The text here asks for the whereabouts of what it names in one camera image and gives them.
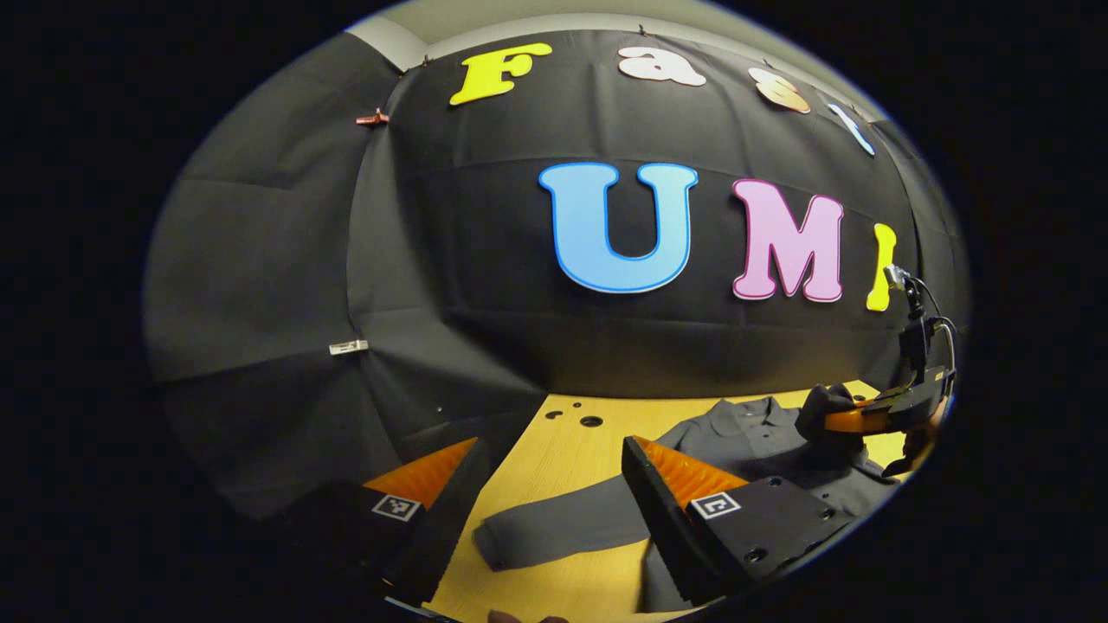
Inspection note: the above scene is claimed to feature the grey button shirt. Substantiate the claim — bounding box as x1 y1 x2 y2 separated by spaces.
472 385 905 613

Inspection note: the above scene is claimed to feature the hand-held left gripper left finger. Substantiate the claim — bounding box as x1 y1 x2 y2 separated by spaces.
286 437 494 607

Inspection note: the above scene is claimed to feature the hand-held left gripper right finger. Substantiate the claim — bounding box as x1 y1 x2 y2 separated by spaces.
622 435 854 607

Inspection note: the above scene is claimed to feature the black backdrop cloth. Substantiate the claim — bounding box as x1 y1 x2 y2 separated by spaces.
143 30 970 520

